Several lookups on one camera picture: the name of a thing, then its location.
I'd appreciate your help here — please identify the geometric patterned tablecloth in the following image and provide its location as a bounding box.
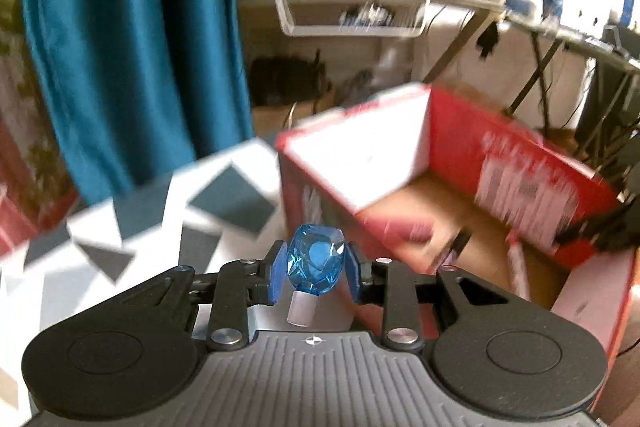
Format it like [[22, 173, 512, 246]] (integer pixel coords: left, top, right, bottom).
[[1, 139, 288, 426]]

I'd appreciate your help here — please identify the white wire basket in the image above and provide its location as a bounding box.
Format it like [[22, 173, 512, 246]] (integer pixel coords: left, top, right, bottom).
[[273, 0, 431, 39]]

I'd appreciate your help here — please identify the red cardboard box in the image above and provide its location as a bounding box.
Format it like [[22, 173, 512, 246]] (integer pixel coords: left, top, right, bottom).
[[274, 82, 640, 413]]

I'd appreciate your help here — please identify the white desk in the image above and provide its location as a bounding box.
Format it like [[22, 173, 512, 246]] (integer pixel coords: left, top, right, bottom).
[[234, 0, 507, 108]]

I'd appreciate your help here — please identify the teal curtain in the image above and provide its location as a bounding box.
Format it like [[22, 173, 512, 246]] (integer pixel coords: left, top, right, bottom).
[[22, 0, 253, 204]]

